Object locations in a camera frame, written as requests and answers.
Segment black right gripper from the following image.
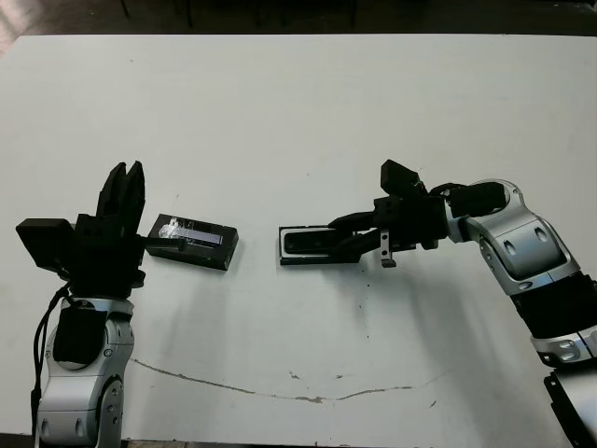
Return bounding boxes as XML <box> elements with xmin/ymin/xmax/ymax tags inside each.
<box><xmin>327</xmin><ymin>194</ymin><xmax>449</xmax><ymax>271</ymax></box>

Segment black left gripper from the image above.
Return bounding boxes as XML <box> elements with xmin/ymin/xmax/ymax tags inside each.
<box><xmin>67</xmin><ymin>159</ymin><xmax>186</xmax><ymax>299</ymax></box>

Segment black phone-like camera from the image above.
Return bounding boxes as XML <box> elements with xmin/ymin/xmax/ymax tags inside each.
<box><xmin>285</xmin><ymin>230</ymin><xmax>338</xmax><ymax>256</ymax></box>

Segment black box with label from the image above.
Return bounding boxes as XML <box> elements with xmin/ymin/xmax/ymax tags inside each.
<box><xmin>145</xmin><ymin>213</ymin><xmax>241</xmax><ymax>273</ymax></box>

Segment black box base white lining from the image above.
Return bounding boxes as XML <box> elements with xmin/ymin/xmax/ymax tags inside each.
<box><xmin>277</xmin><ymin>224</ymin><xmax>375</xmax><ymax>268</ymax></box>

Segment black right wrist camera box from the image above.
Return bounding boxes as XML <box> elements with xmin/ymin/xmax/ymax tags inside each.
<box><xmin>379</xmin><ymin>159</ymin><xmax>420</xmax><ymax>196</ymax></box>

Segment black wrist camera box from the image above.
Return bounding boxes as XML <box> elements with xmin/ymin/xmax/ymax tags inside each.
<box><xmin>15</xmin><ymin>217</ymin><xmax>78</xmax><ymax>273</ymax></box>
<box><xmin>379</xmin><ymin>159</ymin><xmax>420</xmax><ymax>196</ymax></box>

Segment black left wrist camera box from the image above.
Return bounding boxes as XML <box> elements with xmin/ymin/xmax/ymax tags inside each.
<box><xmin>15</xmin><ymin>217</ymin><xmax>78</xmax><ymax>273</ymax></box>

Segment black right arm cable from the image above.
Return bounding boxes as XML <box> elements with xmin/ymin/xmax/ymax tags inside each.
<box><xmin>412</xmin><ymin>179</ymin><xmax>468</xmax><ymax>198</ymax></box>

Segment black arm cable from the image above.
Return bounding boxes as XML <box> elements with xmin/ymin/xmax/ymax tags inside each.
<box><xmin>28</xmin><ymin>278</ymin><xmax>71</xmax><ymax>435</ymax></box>
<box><xmin>412</xmin><ymin>179</ymin><xmax>468</xmax><ymax>198</ymax></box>

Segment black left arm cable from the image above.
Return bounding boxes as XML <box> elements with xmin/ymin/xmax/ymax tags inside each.
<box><xmin>28</xmin><ymin>278</ymin><xmax>71</xmax><ymax>435</ymax></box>

